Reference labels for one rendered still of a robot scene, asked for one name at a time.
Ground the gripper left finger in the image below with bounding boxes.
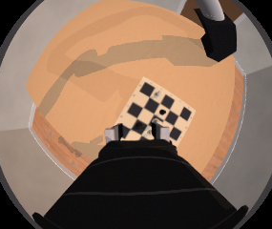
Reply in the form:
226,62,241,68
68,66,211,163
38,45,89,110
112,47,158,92
105,123,123,144

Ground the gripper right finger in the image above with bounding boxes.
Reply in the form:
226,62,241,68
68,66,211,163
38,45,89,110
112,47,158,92
152,122,170,142

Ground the white bishop chess piece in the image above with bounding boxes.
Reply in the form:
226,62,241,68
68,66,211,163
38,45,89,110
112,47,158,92
154,91,161,98

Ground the chessboard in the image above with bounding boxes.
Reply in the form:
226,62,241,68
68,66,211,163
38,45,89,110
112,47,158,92
114,76,196,146

